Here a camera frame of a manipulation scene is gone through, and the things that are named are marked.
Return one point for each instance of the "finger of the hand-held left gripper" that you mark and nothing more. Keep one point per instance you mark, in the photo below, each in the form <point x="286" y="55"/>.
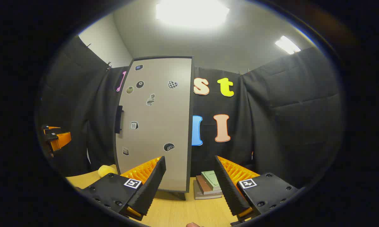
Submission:
<point x="50" y="131"/>
<point x="61" y="140"/>

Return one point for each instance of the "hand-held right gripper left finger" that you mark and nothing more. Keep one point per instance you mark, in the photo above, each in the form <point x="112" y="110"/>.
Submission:
<point x="151" y="186"/>

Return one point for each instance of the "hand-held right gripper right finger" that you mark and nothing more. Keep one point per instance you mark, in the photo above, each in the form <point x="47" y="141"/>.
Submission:
<point x="228" y="189"/>

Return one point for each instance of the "grey cabinet door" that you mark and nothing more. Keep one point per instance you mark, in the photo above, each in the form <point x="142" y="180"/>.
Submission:
<point x="157" y="119"/>

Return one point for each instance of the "dark grey cabinet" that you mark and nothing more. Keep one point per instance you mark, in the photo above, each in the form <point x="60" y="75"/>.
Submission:
<point x="191" y="126"/>

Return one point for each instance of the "brown book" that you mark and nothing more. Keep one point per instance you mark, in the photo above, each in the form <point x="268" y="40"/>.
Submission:
<point x="203" y="186"/>

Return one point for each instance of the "grey book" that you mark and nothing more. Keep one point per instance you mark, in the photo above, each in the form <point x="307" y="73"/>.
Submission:
<point x="202" y="196"/>

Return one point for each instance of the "yellow round bun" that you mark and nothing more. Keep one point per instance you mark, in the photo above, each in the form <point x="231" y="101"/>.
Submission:
<point x="106" y="171"/>

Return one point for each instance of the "black backdrop cloth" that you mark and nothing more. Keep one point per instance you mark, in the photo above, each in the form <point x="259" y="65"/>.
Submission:
<point x="287" y="126"/>

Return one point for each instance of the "small ceiling light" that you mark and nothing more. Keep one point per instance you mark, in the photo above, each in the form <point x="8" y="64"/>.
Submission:
<point x="287" y="44"/>

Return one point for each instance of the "large ceiling light panel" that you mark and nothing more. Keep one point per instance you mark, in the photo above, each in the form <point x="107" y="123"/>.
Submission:
<point x="192" y="12"/>

